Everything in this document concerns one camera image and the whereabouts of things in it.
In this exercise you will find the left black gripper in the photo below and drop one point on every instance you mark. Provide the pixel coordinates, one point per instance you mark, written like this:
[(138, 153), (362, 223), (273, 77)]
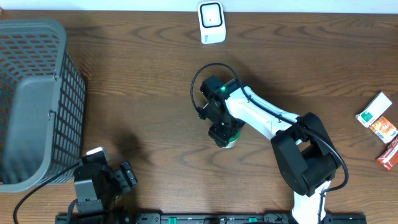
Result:
[(124, 177)]

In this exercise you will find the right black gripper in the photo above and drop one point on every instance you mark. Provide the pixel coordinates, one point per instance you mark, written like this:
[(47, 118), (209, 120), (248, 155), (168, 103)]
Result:
[(221, 135)]

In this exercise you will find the green lid jar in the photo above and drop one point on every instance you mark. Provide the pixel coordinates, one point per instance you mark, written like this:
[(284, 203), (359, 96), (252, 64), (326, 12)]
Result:
[(232, 141)]

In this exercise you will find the white and green carton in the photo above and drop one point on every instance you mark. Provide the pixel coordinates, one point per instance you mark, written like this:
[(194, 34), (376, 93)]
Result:
[(374, 110)]

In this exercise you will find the small orange box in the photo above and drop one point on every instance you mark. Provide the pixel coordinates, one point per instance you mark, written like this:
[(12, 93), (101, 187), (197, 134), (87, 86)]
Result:
[(384, 129)]

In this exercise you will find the red chocolate bar wrapper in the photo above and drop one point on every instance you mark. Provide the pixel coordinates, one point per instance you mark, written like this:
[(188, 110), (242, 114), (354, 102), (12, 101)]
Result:
[(389, 158)]

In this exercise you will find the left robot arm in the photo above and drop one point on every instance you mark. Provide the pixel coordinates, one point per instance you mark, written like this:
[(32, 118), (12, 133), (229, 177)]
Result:
[(97, 188)]

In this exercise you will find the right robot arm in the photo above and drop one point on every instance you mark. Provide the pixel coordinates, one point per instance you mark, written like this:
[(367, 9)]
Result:
[(306, 157)]

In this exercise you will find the white barcode scanner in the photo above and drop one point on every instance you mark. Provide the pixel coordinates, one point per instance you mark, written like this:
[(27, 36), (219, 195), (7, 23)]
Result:
[(212, 22)]

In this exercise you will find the grey plastic mesh basket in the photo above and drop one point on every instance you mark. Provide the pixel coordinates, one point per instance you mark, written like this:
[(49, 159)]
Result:
[(42, 105)]

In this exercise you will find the black mounting rail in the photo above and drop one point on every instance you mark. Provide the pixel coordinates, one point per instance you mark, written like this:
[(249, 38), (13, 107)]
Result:
[(155, 218)]

